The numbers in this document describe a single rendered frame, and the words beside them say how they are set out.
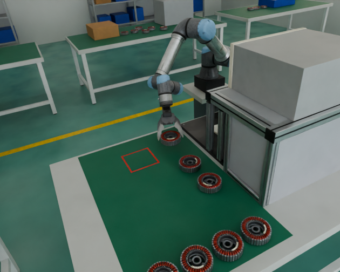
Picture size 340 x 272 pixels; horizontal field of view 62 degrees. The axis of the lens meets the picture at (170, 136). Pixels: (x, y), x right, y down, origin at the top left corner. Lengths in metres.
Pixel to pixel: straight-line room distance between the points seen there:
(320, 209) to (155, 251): 0.69
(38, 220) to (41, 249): 0.29
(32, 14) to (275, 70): 7.04
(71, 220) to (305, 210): 0.97
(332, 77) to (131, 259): 0.98
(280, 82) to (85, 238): 0.95
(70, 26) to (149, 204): 6.94
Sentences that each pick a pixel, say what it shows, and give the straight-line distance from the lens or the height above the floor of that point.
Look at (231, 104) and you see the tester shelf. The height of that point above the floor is 1.12.
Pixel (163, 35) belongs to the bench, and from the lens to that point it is 4.05.
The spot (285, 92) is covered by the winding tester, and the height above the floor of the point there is 1.21.
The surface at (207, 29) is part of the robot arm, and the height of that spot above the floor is 1.28.
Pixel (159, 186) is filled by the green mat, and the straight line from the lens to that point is 1.34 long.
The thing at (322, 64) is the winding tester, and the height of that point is 1.31.
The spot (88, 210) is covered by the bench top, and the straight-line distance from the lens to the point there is 1.32.
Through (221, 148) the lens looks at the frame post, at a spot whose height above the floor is 0.85.
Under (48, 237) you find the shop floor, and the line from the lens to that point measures 2.33.
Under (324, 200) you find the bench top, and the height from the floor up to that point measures 0.75.
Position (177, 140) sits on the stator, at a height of 0.83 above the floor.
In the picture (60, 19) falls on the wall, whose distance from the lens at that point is 7.86.
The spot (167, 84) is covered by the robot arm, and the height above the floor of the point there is 1.07.
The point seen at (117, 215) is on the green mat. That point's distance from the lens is 1.26.
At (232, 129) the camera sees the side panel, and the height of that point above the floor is 1.00.
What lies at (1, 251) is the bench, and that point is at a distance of 2.03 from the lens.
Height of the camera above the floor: 1.66
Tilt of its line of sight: 33 degrees down
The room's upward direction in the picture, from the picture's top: 4 degrees counter-clockwise
